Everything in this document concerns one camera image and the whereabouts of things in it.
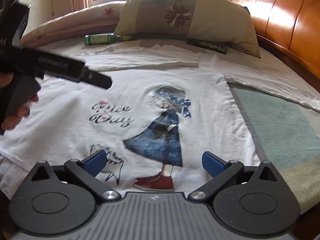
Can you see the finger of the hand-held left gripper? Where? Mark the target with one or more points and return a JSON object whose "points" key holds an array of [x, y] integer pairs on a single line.
{"points": [[97, 78]]}

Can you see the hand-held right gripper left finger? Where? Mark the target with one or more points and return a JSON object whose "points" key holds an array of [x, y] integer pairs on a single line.
{"points": [[95, 162]]}

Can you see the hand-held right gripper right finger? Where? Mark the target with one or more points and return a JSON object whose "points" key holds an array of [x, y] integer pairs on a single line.
{"points": [[212, 163]]}

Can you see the white printed t-shirt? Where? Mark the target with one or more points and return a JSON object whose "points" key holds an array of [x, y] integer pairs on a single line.
{"points": [[175, 80]]}

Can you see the person's left hand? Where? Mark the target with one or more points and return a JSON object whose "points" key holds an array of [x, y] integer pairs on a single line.
{"points": [[18, 116]]}

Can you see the green glass bottle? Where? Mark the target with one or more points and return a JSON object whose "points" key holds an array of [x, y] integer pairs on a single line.
{"points": [[100, 39]]}

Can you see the folded pink floral quilt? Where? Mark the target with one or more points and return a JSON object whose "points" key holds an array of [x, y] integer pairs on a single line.
{"points": [[75, 22]]}

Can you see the floral pillow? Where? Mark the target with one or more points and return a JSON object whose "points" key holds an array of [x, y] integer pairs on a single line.
{"points": [[200, 17]]}

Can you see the wooden headboard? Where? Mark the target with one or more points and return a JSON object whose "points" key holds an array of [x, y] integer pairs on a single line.
{"points": [[287, 22]]}

